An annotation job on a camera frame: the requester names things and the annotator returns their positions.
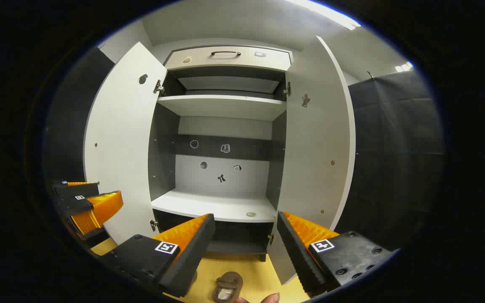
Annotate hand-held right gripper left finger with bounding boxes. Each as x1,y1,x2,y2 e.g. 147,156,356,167
99,213,216,298

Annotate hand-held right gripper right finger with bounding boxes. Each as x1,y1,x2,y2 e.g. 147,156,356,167
276,210,397,298

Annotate brown fluffy shoe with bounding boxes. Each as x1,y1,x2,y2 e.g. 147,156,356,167
213,271,244,303

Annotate white shoe cabinet door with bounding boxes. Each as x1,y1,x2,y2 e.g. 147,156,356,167
268,36,356,286
83,41,168,245

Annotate white shoe cabinet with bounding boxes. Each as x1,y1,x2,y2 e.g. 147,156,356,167
83,36,357,287

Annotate white cabinet shelf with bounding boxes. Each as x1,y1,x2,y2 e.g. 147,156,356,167
151,188,277,223
157,95,287,122

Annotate white cabinet drawer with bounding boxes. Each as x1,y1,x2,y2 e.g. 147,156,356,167
165,45,293,72

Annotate black backdrop cloth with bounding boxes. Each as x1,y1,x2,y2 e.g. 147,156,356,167
43,46,115,190
335,69,445,249

